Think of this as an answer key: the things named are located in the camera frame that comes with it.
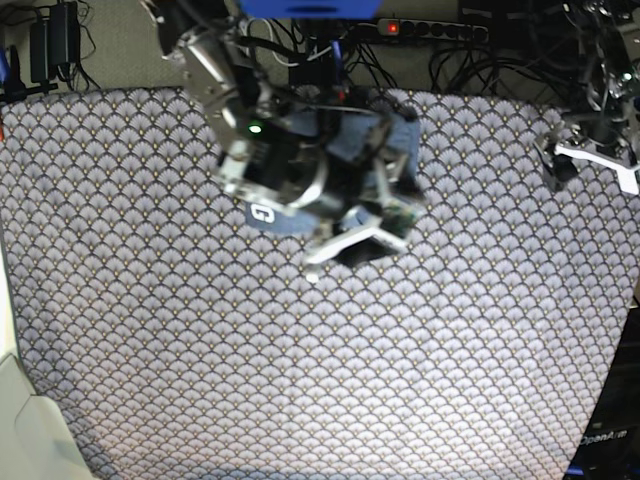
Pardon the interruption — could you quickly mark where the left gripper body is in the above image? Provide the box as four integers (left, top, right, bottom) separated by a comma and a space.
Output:
561, 111, 635, 155

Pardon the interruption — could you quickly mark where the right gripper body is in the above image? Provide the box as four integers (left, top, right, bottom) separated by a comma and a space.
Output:
217, 114, 344, 216

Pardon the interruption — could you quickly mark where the blue T-shirt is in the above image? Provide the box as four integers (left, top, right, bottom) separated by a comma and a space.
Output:
245, 110, 420, 236

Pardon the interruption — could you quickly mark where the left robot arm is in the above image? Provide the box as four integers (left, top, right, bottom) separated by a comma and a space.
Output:
535, 1, 639, 195

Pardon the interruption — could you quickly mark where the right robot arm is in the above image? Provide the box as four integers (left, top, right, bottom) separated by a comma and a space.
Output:
143, 1, 373, 222

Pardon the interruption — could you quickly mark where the black power adapter box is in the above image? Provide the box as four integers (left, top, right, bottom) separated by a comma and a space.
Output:
288, 54, 343, 87

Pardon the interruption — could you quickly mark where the fan patterned tablecloth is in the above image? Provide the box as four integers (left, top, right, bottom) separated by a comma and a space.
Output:
1, 89, 639, 479

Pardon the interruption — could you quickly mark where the black power brick left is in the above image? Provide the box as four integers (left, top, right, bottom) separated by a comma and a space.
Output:
29, 1, 81, 85

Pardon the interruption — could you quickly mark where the black OpenArm base box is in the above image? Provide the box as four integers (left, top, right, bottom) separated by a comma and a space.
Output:
564, 307, 639, 479

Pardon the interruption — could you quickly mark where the grey white plastic bin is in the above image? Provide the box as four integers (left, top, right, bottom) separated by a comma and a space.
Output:
1, 353, 93, 479

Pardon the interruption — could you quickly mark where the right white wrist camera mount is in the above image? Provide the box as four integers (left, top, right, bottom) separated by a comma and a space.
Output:
302, 117, 426, 284

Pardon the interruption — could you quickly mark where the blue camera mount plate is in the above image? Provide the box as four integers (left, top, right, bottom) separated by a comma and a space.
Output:
239, 0, 381, 19

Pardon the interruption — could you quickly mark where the white power strip red switch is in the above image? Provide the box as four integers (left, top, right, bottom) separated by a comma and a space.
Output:
376, 18, 490, 44

